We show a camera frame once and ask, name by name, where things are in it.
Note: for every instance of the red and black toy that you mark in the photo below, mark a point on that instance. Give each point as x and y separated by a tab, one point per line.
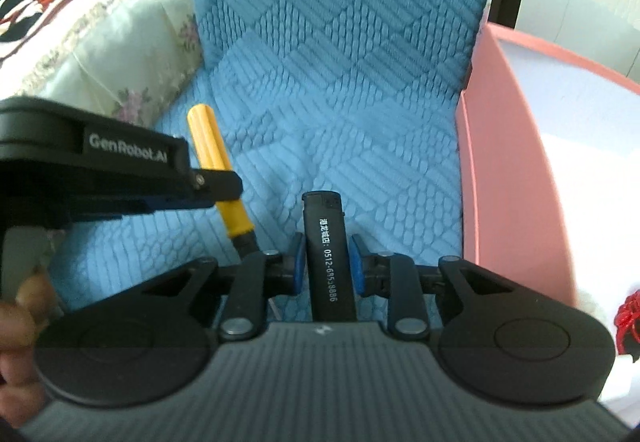
631	322

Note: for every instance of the floral white pillow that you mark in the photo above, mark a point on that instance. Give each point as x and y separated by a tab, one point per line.
125	47

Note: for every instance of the person's left hand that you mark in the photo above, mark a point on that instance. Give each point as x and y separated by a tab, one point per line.
22	337

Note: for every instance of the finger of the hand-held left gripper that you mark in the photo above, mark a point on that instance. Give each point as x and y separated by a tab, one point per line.
217	184

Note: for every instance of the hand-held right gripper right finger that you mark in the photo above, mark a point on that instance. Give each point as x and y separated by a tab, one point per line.
357	267

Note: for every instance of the blue quilted blanket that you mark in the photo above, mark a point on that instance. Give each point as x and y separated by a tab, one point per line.
350	47

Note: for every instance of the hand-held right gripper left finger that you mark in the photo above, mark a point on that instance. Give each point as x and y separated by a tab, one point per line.
296	267

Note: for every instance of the black lighter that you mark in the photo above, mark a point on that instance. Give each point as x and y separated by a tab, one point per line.
327	262

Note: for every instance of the pink cardboard box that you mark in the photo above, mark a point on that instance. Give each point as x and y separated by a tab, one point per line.
500	172

